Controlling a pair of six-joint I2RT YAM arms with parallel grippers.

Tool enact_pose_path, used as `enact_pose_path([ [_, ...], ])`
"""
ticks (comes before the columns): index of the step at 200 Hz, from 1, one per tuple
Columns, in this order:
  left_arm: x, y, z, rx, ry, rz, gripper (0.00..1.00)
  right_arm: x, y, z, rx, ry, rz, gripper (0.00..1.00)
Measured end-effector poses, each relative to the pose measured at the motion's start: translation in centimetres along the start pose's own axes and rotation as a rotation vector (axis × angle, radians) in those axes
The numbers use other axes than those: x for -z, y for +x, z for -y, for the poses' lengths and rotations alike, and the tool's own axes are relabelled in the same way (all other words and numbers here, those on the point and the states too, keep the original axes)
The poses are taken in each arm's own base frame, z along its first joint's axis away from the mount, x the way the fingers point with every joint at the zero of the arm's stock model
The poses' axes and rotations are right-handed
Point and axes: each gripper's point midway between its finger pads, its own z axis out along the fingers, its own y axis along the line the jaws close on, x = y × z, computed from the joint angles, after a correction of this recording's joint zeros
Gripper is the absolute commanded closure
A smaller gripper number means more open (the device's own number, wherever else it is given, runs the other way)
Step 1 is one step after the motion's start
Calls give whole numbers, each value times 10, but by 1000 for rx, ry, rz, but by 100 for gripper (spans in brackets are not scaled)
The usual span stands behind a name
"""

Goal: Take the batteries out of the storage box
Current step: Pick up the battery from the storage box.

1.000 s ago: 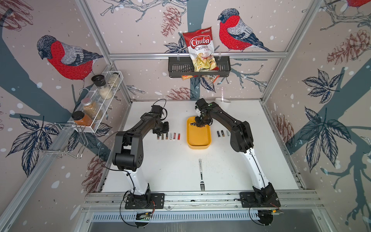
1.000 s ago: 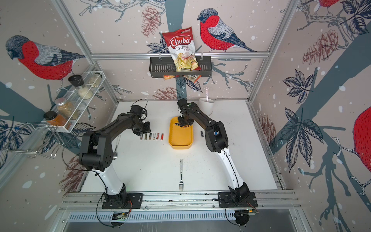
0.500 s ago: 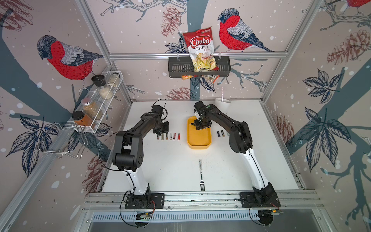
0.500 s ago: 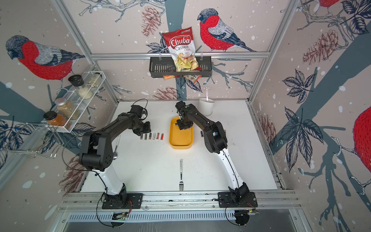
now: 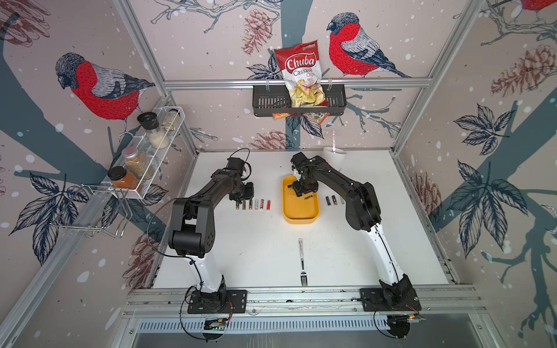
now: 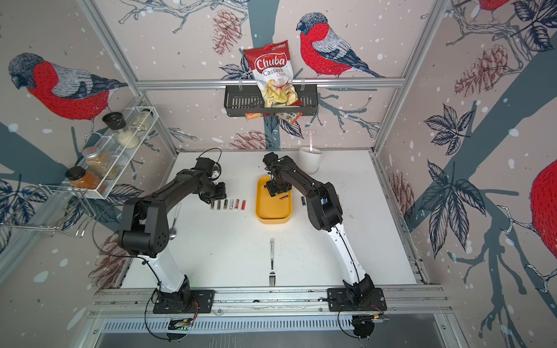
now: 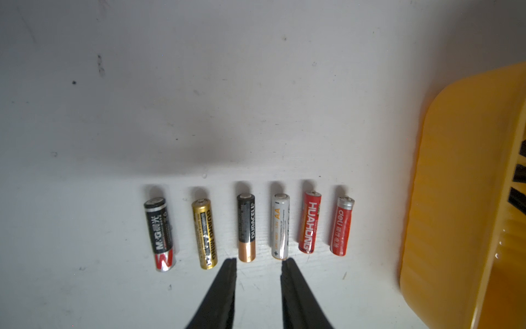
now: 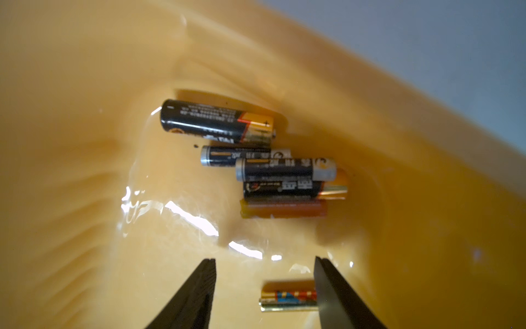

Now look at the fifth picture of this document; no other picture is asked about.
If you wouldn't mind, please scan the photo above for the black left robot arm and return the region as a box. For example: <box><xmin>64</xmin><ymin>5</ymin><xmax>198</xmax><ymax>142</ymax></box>
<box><xmin>168</xmin><ymin>157</ymin><xmax>254</xmax><ymax>308</ymax></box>

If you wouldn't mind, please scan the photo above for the yellow plastic storage box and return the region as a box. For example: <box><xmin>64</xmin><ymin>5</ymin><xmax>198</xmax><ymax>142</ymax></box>
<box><xmin>282</xmin><ymin>175</ymin><xmax>320</xmax><ymax>225</ymax></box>

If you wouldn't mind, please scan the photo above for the white wire spice rack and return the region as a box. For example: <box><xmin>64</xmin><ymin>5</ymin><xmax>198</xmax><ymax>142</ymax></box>
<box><xmin>85</xmin><ymin>106</ymin><xmax>185</xmax><ymax>202</ymax></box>

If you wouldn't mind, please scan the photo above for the black lid spice jar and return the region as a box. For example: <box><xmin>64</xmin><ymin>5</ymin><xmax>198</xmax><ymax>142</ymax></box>
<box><xmin>137</xmin><ymin>112</ymin><xmax>171</xmax><ymax>149</ymax></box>

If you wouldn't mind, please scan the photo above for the silver lid spice jar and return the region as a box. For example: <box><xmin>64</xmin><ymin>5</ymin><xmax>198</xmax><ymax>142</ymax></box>
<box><xmin>122</xmin><ymin>146</ymin><xmax>155</xmax><ymax>180</ymax></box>

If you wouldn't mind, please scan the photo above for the orange spice jar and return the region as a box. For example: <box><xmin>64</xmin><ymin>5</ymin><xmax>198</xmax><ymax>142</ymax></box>
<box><xmin>107</xmin><ymin>166</ymin><xmax>140</xmax><ymax>190</ymax></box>

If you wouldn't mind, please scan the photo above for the white cup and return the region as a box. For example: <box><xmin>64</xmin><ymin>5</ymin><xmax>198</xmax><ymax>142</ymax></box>
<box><xmin>322</xmin><ymin>146</ymin><xmax>348</xmax><ymax>171</ymax></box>

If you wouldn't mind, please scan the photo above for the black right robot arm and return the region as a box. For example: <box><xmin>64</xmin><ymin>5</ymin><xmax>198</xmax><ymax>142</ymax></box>
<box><xmin>291</xmin><ymin>152</ymin><xmax>413</xmax><ymax>307</ymax></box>

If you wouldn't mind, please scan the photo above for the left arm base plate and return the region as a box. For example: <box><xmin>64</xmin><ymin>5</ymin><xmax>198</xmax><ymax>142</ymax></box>
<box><xmin>187</xmin><ymin>289</ymin><xmax>247</xmax><ymax>314</ymax></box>

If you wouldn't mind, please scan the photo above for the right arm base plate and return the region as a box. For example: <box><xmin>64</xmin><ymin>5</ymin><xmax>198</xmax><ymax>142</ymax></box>
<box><xmin>359</xmin><ymin>288</ymin><xmax>422</xmax><ymax>313</ymax></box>

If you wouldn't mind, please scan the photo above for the Chuba cassava chips bag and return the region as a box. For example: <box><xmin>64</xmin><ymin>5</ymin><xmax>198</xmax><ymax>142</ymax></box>
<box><xmin>274</xmin><ymin>41</ymin><xmax>329</xmax><ymax>108</ymax></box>

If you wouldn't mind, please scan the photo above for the aluminium frame corner post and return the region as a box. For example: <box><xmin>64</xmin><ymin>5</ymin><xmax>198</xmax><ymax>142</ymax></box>
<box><xmin>110</xmin><ymin>0</ymin><xmax>199</xmax><ymax>155</ymax></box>

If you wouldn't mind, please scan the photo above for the black wire basket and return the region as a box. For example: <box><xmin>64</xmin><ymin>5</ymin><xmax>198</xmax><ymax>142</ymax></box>
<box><xmin>252</xmin><ymin>85</ymin><xmax>348</xmax><ymax>117</ymax></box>

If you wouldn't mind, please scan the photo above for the aluminium front rail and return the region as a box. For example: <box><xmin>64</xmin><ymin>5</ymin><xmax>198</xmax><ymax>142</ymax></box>
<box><xmin>121</xmin><ymin>284</ymin><xmax>487</xmax><ymax>318</ymax></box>

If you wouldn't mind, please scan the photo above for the silver fork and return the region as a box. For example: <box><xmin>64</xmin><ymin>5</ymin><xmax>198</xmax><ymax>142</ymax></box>
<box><xmin>298</xmin><ymin>239</ymin><xmax>308</xmax><ymax>287</ymax></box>

